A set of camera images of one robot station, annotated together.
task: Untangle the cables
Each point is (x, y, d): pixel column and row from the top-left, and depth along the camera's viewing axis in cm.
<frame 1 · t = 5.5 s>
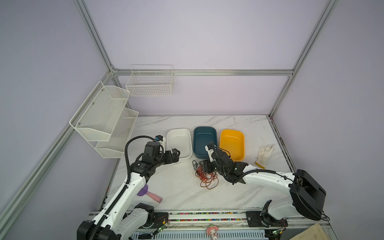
left hand: (172, 154, 80), fingers open
right hand: (201, 161, 82), fingers open
yellow plastic bin: (233, 141, 107), on the table
dark teal plastic bin: (202, 136, 111), on the table
white plastic bin: (179, 139, 104), point 4 cm above the table
white work glove: (264, 152, 100), point 2 cm above the table
white mesh lower shelf: (113, 149, 78), point 22 cm above the table

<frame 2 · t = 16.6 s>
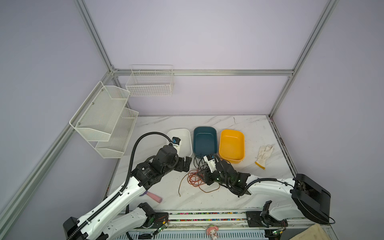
left hand: (181, 158, 73), fingers open
right hand: (197, 173, 79), fingers open
the named things where they were.

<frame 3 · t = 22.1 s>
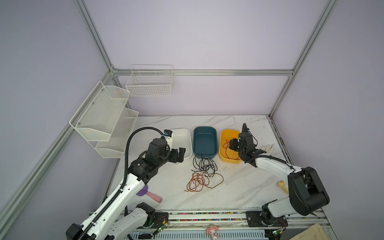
left hand: (175, 149, 74), fingers open
right hand: (230, 140, 91), fingers open
the named things where they were.

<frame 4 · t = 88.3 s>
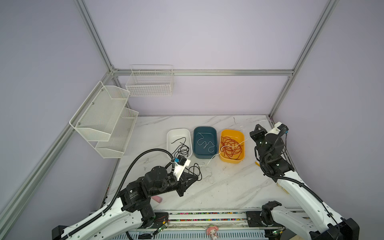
left hand: (196, 179, 62), fingers closed
right hand: (254, 123, 73), fingers closed
